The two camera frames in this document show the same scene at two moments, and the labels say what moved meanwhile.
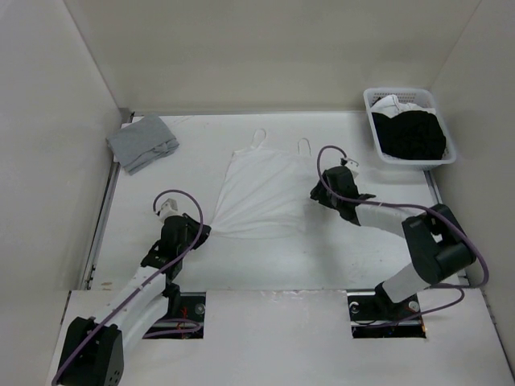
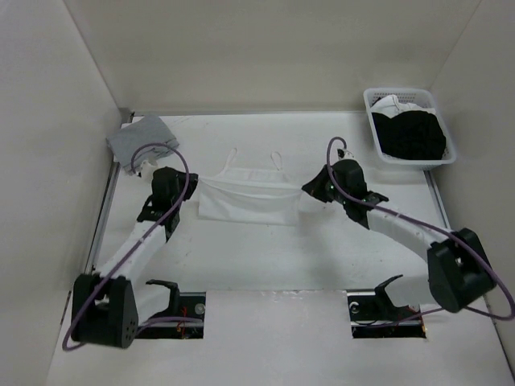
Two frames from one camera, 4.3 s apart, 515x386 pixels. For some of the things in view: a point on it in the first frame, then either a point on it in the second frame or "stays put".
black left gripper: x=203 y=236 to x=193 y=185
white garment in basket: x=389 y=105 stays put
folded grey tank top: x=141 y=142 stays put
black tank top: x=409 y=135 stays put
